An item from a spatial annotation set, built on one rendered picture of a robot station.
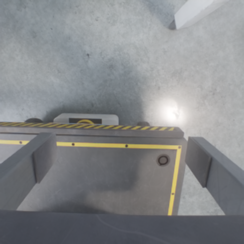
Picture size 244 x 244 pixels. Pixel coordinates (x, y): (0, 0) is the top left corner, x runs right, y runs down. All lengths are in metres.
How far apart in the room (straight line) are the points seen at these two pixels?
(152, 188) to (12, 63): 0.78
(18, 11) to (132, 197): 0.86
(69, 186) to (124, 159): 0.20
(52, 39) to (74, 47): 0.10
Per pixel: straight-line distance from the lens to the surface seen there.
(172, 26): 0.80
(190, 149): 0.16
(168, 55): 0.83
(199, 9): 0.57
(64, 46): 0.85
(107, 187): 0.60
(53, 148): 0.16
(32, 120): 0.82
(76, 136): 0.53
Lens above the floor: 0.80
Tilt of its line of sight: 74 degrees down
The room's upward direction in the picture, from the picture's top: 179 degrees clockwise
